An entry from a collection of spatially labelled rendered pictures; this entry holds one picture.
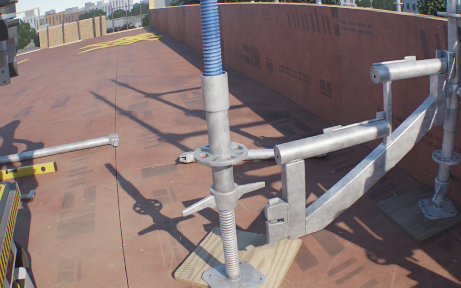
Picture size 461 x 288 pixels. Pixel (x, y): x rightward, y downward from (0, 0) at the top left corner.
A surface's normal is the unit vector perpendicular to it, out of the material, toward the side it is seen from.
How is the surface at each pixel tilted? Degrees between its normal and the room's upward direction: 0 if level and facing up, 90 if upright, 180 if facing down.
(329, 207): 90
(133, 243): 0
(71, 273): 0
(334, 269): 0
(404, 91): 90
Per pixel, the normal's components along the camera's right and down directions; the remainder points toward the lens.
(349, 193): 0.29, 0.30
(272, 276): -0.07, -0.94
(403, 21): -0.95, 0.16
